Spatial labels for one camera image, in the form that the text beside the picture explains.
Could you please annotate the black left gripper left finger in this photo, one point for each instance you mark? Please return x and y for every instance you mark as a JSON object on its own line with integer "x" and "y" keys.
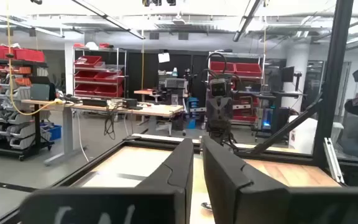
{"x": 169, "y": 186}

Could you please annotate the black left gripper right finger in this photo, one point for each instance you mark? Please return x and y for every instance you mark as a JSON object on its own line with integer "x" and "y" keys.
{"x": 235, "y": 193}

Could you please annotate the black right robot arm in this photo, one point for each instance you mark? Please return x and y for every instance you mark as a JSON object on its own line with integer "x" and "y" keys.
{"x": 218, "y": 127}

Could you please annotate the wooden workbench with grey legs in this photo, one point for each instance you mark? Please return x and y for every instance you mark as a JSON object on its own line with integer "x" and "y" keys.
{"x": 154, "y": 109}

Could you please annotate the white paper sign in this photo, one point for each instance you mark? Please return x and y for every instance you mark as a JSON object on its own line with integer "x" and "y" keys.
{"x": 163, "y": 57}

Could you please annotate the black computer monitor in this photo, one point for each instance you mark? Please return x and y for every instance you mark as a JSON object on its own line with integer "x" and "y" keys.
{"x": 287, "y": 74}

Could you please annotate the white cabinet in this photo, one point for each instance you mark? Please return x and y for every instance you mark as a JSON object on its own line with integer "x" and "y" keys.
{"x": 301, "y": 133}

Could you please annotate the long ceiling light fixture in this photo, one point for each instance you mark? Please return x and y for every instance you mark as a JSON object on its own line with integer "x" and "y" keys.
{"x": 110, "y": 19}
{"x": 245, "y": 20}

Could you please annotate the blue plastic bin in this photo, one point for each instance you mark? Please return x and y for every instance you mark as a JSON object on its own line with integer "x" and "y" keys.
{"x": 54, "y": 132}

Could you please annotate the red plastic storage bin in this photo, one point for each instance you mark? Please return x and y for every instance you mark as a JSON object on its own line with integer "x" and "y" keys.
{"x": 30, "y": 55}
{"x": 3, "y": 52}

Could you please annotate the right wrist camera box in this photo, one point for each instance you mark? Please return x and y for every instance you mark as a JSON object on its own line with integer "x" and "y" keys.
{"x": 218, "y": 87}

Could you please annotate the silver aluminium bracket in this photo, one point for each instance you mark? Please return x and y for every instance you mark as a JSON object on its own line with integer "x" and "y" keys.
{"x": 333, "y": 158}

